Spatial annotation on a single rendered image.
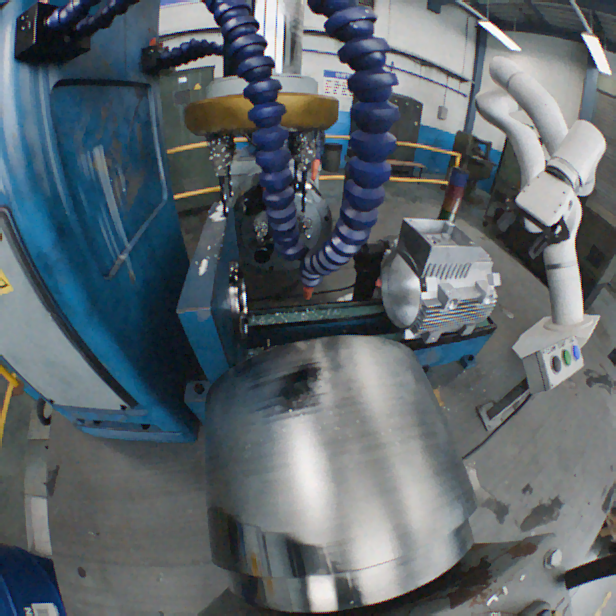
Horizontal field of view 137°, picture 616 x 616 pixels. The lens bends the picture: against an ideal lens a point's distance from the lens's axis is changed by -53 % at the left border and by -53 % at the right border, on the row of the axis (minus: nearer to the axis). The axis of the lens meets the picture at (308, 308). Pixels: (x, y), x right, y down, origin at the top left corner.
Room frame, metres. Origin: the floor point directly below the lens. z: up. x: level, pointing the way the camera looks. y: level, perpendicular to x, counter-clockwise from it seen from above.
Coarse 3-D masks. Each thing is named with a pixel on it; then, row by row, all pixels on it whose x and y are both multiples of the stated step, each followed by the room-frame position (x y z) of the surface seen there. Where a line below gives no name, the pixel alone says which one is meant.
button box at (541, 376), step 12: (552, 348) 0.18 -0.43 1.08; (564, 348) 0.19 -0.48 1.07; (528, 360) 0.19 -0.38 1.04; (540, 360) 0.17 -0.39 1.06; (576, 360) 0.16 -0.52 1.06; (528, 372) 0.17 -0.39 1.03; (540, 372) 0.15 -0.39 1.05; (552, 372) 0.14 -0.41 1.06; (564, 372) 0.14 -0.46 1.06; (528, 384) 0.15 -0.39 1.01; (540, 384) 0.14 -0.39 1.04; (552, 384) 0.13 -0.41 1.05
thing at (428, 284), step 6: (396, 240) 0.44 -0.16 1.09; (390, 246) 0.45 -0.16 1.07; (492, 276) 0.36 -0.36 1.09; (498, 276) 0.36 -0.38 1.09; (420, 282) 0.33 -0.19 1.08; (426, 282) 0.32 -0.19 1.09; (432, 282) 0.32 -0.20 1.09; (492, 282) 0.35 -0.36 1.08; (498, 282) 0.35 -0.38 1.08; (378, 288) 0.45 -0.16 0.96; (426, 288) 0.31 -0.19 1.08; (432, 288) 0.31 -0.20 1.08; (378, 294) 0.44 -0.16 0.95; (402, 330) 0.32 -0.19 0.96; (408, 330) 0.32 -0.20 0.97; (402, 336) 0.32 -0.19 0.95; (408, 336) 0.31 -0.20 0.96; (414, 336) 0.31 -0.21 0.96
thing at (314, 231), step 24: (240, 192) 0.58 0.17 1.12; (312, 192) 0.56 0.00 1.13; (240, 216) 0.53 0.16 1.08; (264, 216) 0.53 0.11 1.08; (312, 216) 0.56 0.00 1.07; (240, 240) 0.52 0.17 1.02; (264, 240) 0.53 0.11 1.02; (312, 240) 0.56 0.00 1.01; (264, 264) 0.54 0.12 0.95; (288, 264) 0.55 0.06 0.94
